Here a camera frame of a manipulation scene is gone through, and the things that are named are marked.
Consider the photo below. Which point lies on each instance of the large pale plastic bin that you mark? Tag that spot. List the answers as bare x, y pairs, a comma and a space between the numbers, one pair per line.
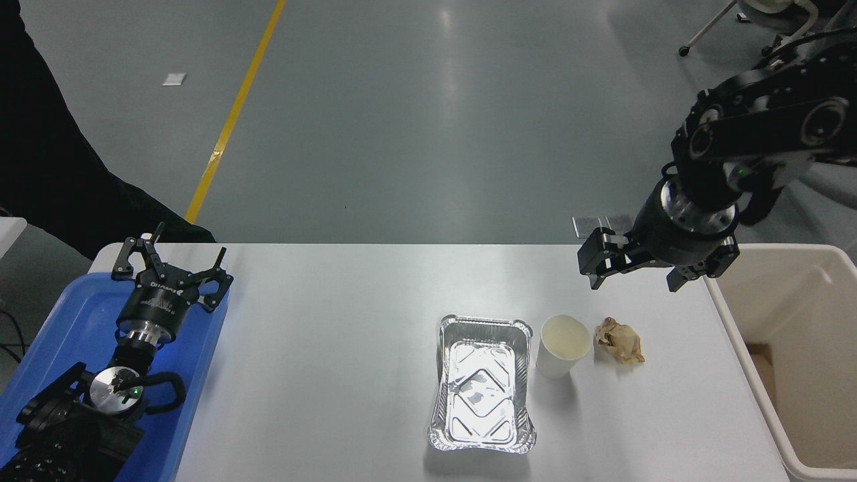
803, 301

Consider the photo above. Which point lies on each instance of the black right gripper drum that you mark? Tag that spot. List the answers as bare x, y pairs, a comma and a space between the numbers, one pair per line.
669, 244

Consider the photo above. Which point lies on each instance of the silver floor socket cover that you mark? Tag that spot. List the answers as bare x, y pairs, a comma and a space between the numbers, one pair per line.
582, 224
619, 222

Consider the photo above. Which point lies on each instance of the rectangular foil tray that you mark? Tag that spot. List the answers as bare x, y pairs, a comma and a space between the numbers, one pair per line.
482, 385

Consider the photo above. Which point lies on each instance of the white side table corner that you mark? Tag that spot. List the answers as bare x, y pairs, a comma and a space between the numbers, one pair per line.
10, 234

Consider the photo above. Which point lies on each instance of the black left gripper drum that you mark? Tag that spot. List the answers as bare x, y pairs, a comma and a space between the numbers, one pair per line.
159, 302

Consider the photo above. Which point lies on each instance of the crumpled tan paper ball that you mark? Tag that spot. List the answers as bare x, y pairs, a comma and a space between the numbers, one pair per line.
619, 340

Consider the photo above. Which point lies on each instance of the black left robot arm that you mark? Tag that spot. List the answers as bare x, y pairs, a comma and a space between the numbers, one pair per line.
107, 391

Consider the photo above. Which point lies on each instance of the person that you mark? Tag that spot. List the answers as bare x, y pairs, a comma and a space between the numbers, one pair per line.
47, 167

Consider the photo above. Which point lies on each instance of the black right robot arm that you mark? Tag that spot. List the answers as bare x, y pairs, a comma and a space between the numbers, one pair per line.
756, 127

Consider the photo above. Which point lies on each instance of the blue plastic tray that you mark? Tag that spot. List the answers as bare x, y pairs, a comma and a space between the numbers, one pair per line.
63, 321

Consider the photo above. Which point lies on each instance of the white paper cup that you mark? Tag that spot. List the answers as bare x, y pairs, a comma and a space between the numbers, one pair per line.
559, 358

